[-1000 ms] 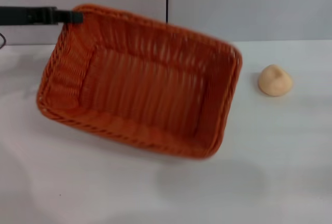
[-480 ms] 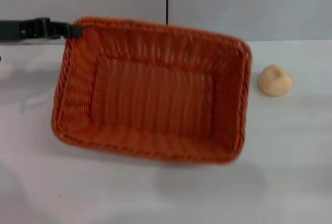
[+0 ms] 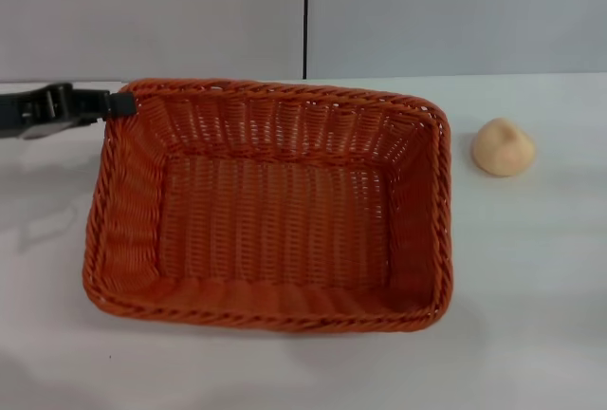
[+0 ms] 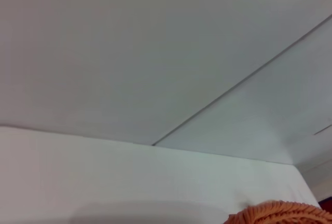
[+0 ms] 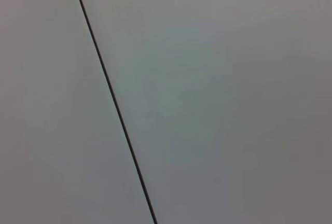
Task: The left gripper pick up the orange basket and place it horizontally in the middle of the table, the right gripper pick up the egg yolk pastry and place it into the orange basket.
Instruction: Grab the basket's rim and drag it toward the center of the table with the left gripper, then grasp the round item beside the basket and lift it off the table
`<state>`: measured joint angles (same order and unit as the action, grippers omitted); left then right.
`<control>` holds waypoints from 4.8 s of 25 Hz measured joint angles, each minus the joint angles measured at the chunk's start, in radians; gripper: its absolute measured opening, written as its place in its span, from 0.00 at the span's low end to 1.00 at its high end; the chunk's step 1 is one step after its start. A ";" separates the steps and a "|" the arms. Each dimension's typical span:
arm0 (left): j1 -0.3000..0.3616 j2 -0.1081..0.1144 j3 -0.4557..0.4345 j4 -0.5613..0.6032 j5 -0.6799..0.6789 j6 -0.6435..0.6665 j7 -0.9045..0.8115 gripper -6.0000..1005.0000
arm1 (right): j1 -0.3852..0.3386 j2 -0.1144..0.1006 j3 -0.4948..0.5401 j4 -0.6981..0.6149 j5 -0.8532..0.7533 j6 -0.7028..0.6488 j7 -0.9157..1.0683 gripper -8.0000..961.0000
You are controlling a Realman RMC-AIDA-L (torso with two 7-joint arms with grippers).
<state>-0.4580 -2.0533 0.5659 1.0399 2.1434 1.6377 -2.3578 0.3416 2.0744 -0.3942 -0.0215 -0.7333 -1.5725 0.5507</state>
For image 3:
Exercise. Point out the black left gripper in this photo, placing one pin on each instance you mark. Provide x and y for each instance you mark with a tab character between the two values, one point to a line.
33	108

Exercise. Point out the orange woven rectangular basket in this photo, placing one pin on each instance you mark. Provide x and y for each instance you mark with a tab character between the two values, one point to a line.
275	220

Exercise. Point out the peach-coloured bun toy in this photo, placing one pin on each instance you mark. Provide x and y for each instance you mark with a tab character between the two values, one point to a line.
504	148

